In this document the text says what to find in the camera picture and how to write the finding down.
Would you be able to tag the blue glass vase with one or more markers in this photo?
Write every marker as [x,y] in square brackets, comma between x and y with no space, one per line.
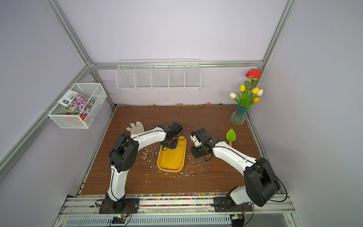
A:
[239,116]

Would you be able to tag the pink flower packet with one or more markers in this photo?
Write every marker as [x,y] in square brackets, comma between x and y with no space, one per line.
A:
[76,103]

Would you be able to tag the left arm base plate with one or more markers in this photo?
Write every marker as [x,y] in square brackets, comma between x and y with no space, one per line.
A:
[123,206]

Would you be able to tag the green leaf spatula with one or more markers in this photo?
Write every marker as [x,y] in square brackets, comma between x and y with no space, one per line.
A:
[231,137]

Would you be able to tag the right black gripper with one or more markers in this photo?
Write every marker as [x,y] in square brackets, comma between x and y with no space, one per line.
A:
[195,154]

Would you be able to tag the artificial flower bouquet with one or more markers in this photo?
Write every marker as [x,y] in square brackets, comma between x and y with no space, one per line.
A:
[249,93]

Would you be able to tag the white wire basket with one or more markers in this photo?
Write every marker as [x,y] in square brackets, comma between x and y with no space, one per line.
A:
[67,120]

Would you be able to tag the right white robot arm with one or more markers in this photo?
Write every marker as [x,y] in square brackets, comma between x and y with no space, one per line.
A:
[260,181]

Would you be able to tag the yellow plastic storage box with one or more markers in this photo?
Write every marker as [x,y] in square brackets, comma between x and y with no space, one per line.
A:
[172,160]

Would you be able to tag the white rubber glove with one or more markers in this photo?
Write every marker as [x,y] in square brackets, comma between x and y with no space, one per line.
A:
[136,128]

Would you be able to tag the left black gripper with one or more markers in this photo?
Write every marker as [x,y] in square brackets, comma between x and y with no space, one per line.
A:
[173,146]

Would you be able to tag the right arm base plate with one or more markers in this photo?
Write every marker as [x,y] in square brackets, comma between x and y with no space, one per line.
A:
[224,204]

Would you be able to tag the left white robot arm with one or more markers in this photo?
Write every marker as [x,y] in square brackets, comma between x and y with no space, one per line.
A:
[124,152]

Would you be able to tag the white wire wall shelf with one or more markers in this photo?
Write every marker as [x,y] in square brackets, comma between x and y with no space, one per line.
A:
[161,74]

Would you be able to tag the aluminium front rail frame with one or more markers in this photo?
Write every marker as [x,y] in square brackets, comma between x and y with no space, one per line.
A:
[156,210]

